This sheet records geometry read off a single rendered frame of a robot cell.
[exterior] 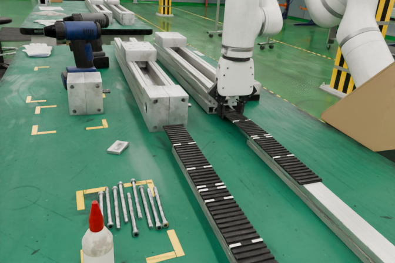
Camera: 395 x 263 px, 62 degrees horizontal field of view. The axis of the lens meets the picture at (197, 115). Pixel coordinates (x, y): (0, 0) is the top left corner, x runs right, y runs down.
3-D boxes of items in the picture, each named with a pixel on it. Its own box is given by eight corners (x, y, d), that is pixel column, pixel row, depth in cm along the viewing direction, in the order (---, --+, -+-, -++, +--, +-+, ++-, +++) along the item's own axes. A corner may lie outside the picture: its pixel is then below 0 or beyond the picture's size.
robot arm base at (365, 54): (380, 109, 106) (359, 61, 113) (437, 79, 90) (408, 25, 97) (336, 110, 99) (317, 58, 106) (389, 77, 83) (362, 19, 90)
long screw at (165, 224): (168, 227, 52) (168, 222, 51) (162, 228, 52) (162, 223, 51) (157, 189, 61) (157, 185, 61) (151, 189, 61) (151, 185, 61)
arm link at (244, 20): (247, 41, 91) (217, 41, 88) (254, -9, 86) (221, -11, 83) (262, 48, 84) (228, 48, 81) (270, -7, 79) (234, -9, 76)
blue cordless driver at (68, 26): (104, 87, 114) (101, 23, 105) (42, 93, 105) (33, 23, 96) (100, 81, 120) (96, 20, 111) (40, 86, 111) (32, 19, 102)
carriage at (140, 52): (156, 68, 120) (156, 49, 117) (126, 68, 116) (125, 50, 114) (148, 58, 134) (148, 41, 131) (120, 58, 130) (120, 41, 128)
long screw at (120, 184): (117, 186, 61) (117, 181, 61) (123, 185, 61) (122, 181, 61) (123, 225, 52) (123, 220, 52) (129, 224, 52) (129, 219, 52)
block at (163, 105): (195, 128, 87) (197, 94, 83) (149, 132, 83) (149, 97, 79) (186, 115, 95) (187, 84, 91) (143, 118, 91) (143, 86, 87)
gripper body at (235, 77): (224, 56, 82) (220, 98, 86) (260, 56, 85) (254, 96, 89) (213, 50, 88) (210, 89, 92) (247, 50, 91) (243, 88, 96)
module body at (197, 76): (237, 111, 100) (240, 85, 97) (207, 114, 97) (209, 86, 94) (171, 54, 169) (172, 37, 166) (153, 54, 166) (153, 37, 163)
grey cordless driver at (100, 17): (112, 67, 138) (110, 14, 130) (63, 72, 127) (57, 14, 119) (106, 63, 144) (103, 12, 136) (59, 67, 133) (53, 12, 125)
